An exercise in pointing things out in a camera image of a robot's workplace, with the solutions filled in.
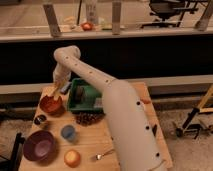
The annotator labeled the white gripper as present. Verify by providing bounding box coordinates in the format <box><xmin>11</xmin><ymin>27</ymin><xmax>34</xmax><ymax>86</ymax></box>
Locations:
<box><xmin>53</xmin><ymin>65</ymin><xmax>71</xmax><ymax>87</ymax></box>

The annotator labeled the yellow banana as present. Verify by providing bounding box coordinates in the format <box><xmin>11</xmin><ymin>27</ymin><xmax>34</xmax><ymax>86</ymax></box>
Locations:
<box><xmin>49</xmin><ymin>86</ymin><xmax>60</xmax><ymax>100</ymax></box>

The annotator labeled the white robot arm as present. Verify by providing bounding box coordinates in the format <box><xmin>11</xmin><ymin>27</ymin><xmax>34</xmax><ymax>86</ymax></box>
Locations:
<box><xmin>53</xmin><ymin>46</ymin><xmax>167</xmax><ymax>171</ymax></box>

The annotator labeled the red bowl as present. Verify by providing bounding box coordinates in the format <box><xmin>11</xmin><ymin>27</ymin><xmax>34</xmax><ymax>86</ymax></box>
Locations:
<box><xmin>39</xmin><ymin>95</ymin><xmax>62</xmax><ymax>114</ymax></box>

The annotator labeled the purple bowl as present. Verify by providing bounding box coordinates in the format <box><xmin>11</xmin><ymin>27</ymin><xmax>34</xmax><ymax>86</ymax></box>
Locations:
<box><xmin>23</xmin><ymin>130</ymin><xmax>55</xmax><ymax>162</ymax></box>

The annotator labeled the blue sponge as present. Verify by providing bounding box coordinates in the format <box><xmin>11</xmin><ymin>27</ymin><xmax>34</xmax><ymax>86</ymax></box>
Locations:
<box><xmin>60</xmin><ymin>82</ymin><xmax>71</xmax><ymax>95</ymax></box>

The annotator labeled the dark block in tray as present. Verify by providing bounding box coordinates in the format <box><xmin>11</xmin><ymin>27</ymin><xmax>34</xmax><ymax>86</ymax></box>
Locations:
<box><xmin>74</xmin><ymin>86</ymin><xmax>84</xmax><ymax>101</ymax></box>

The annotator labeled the green plastic tray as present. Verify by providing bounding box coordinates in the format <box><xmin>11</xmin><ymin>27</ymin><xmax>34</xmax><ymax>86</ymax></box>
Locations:
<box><xmin>67</xmin><ymin>78</ymin><xmax>103</xmax><ymax>114</ymax></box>

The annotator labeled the bunch of dark grapes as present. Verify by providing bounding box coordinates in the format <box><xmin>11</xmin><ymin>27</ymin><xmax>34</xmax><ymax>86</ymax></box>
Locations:
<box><xmin>75</xmin><ymin>113</ymin><xmax>104</xmax><ymax>126</ymax></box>

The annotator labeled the small dark can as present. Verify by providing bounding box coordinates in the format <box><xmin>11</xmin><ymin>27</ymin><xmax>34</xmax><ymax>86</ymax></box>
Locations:
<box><xmin>34</xmin><ymin>115</ymin><xmax>48</xmax><ymax>129</ymax></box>

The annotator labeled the red apple in background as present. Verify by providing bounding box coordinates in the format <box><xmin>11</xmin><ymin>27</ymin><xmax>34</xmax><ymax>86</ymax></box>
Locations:
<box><xmin>81</xmin><ymin>22</ymin><xmax>94</xmax><ymax>31</ymax></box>

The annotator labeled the blue cup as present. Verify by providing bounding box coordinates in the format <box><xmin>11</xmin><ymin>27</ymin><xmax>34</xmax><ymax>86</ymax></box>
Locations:
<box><xmin>61</xmin><ymin>125</ymin><xmax>76</xmax><ymax>142</ymax></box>

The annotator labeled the wooden table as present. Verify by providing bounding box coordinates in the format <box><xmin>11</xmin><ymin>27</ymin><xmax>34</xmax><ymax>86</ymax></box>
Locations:
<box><xmin>18</xmin><ymin>82</ymin><xmax>173</xmax><ymax>171</ymax></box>

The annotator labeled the orange fruit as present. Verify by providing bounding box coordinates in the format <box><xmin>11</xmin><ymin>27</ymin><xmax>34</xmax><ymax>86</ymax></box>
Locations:
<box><xmin>64</xmin><ymin>150</ymin><xmax>81</xmax><ymax>168</ymax></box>

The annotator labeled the orange carrot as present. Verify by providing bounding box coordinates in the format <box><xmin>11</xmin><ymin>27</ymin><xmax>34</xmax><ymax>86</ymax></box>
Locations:
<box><xmin>140</xmin><ymin>98</ymin><xmax>151</xmax><ymax>104</ymax></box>

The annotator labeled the metal spoon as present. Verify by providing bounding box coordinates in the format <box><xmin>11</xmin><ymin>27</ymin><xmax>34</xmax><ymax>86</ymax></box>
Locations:
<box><xmin>93</xmin><ymin>149</ymin><xmax>114</xmax><ymax>161</ymax></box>

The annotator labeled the black office chair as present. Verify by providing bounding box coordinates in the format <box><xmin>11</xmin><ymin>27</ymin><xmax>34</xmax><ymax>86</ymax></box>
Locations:
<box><xmin>141</xmin><ymin>0</ymin><xmax>208</xmax><ymax>28</ymax></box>

